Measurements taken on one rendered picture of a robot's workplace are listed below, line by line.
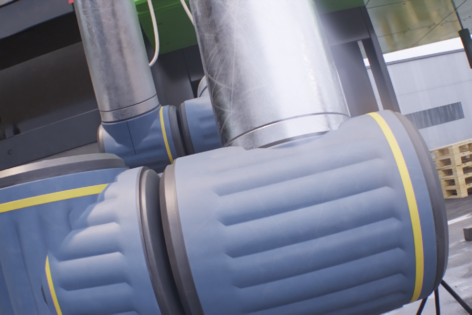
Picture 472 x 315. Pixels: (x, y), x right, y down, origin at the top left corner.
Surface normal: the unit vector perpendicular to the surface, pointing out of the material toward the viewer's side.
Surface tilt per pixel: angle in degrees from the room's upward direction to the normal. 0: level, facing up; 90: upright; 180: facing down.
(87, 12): 108
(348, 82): 90
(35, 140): 90
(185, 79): 90
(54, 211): 90
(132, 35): 102
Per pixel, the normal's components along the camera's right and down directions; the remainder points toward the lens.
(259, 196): -0.14, -0.52
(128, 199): -0.18, -0.71
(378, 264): 0.04, 0.28
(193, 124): -0.05, -0.13
